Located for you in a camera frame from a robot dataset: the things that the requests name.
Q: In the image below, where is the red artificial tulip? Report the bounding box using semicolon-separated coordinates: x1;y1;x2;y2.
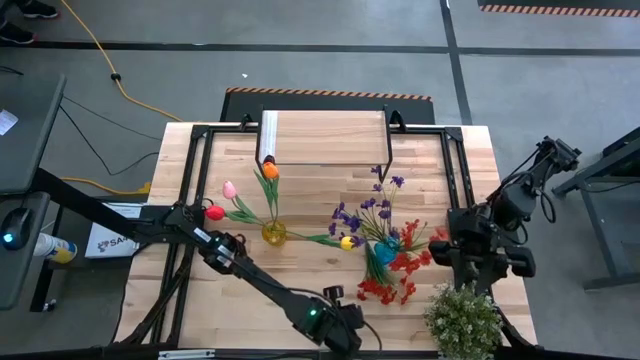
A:
204;204;274;231

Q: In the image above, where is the green bush with white blossoms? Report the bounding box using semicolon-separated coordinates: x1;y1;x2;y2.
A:
423;281;504;360

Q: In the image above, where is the dark grey desk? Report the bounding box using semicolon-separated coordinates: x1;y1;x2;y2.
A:
0;73;69;312

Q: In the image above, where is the black mat with hazard stripe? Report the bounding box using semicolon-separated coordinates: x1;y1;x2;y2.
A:
219;87;436;126
477;0;640;19

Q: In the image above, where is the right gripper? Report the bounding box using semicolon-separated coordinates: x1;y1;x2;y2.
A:
428;239;537;296

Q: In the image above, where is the silver metal bracket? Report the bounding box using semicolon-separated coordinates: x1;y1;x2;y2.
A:
158;349;216;360

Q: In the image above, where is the grey metal stand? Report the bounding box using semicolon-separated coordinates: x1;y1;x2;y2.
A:
551;127;640;291

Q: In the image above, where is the black metal beam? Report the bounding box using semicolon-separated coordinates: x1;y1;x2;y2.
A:
30;167;151;241

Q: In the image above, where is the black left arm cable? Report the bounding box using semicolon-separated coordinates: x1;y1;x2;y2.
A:
360;319;384;354

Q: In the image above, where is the small red flower sprig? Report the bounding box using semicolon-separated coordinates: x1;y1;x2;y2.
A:
397;218;450;275

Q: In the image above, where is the yellow glass vase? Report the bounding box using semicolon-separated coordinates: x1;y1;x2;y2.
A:
261;219;289;248

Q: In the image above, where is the white and yellow spray can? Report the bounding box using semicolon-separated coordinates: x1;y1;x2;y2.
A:
32;232;79;265

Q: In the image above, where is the thin black floor cable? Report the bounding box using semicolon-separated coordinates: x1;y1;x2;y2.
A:
58;105;160;177
62;95;162;142

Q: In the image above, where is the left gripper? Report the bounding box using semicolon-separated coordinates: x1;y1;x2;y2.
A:
319;284;367;359

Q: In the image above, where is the person's shoe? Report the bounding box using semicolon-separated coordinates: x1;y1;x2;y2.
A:
0;22;36;45
17;0;60;20

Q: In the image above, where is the yellow cable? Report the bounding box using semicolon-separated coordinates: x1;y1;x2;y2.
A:
58;0;184;196

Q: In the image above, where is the purple artificial flower bunch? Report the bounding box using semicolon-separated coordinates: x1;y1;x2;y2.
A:
327;164;407;251

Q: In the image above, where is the yellow artificial tulip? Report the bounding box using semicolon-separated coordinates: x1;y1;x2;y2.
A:
283;230;356;252

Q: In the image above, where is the pink artificial tulip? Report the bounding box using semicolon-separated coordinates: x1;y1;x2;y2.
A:
221;180;275;231

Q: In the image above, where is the blue glass vase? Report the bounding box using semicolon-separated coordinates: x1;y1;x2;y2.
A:
373;237;401;266

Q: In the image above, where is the wooden shelf with black frame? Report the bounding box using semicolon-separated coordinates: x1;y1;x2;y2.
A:
239;105;409;184

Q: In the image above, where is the black computer mouse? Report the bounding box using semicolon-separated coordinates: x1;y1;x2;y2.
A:
0;207;34;251

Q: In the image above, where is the orange artificial tulip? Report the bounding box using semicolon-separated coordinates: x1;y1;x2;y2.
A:
252;160;281;229

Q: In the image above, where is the large red flower bunch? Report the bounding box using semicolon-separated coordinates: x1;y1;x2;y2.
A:
355;242;418;306

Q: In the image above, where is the white paper sheet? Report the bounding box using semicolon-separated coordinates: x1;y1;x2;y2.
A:
0;108;20;136

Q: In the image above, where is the white box with logo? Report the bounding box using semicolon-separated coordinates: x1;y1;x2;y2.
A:
83;202;146;260

